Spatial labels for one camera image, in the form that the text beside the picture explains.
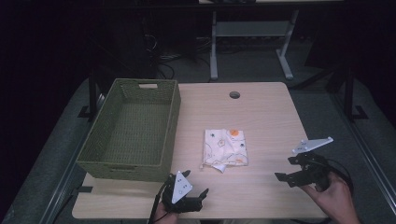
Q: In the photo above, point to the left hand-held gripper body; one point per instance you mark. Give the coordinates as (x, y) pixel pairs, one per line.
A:
(181, 189)

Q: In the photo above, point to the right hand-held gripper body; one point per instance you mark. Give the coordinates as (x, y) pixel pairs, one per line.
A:
(313, 169)

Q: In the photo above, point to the patterned white cloth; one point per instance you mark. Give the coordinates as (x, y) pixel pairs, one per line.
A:
(224, 149)

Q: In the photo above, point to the green woven basket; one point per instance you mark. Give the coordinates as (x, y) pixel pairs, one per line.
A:
(140, 130)

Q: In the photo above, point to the person's left hand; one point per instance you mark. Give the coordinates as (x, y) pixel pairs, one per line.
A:
(165, 216)

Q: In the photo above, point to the person's right hand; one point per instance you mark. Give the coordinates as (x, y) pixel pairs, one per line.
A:
(334, 199)

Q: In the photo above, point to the black metal stand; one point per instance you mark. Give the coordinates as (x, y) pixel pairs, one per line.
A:
(92, 93)
(349, 93)

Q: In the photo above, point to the black tape strip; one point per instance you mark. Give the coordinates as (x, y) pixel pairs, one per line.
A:
(84, 189)

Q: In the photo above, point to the grey metal floor rail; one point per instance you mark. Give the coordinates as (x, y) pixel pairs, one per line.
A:
(62, 183)
(367, 152)

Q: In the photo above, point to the white metal desk frame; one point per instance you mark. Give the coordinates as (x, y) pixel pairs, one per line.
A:
(249, 28)

